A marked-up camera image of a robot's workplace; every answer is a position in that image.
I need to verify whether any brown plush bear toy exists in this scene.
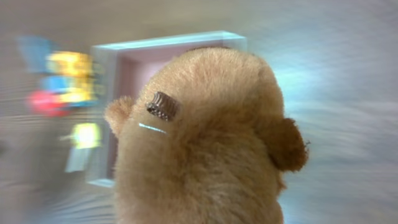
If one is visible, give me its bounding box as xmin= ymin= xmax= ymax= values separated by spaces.
xmin=104 ymin=47 xmax=308 ymax=224

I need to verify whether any yellow toy excavator truck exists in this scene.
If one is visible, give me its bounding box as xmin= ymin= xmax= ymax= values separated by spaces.
xmin=17 ymin=35 xmax=101 ymax=107

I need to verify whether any red grey toy ball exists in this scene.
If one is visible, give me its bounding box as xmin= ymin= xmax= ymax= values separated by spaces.
xmin=28 ymin=90 xmax=69 ymax=117

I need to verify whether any white box pink interior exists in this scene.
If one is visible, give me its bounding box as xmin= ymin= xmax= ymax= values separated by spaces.
xmin=86 ymin=30 xmax=247 ymax=187

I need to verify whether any yellow wooden rattle drum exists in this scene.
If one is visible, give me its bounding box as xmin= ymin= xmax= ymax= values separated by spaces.
xmin=59 ymin=123 xmax=101 ymax=173

